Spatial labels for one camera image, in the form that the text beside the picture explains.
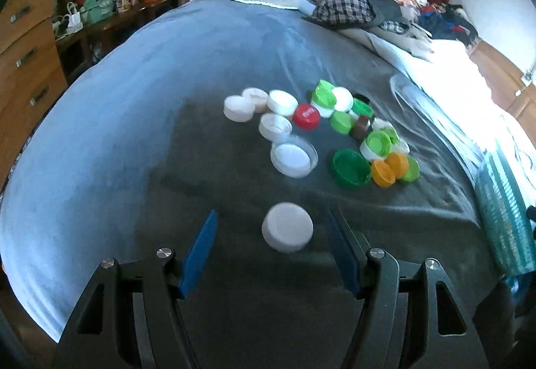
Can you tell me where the dark wooden side table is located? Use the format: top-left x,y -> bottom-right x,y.
51,0 -> 194,81

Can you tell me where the grey jacket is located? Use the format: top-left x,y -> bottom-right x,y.
367,0 -> 412,33

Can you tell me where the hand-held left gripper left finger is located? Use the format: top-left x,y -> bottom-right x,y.
50,209 -> 219,369

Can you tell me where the pile of plastic bottle caps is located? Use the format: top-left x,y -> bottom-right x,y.
223,78 -> 421,190

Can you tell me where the metal drawer handle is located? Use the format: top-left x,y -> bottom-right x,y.
29,84 -> 51,107
16,50 -> 38,69
10,4 -> 33,23

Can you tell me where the wooden dresser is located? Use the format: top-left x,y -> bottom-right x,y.
0,0 -> 68,187

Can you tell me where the white wall cable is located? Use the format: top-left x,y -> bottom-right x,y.
521,59 -> 536,98

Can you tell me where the small white paper bag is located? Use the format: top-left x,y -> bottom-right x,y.
51,2 -> 85,37

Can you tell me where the plain white bottle cap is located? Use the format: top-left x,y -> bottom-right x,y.
262,202 -> 314,254

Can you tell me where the white quilt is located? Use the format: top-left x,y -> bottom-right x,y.
367,33 -> 518,169

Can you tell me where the heap of mixed clothes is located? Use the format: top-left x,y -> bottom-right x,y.
389,0 -> 481,48

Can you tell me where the green shopping bag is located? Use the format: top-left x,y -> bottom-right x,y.
79,0 -> 117,27

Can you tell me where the plaid shirt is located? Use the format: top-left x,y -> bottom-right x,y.
312,0 -> 374,28

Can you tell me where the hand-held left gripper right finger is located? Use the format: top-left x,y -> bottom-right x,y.
323,207 -> 489,369

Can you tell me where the turquoise plastic basket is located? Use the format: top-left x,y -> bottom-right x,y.
474,138 -> 536,278

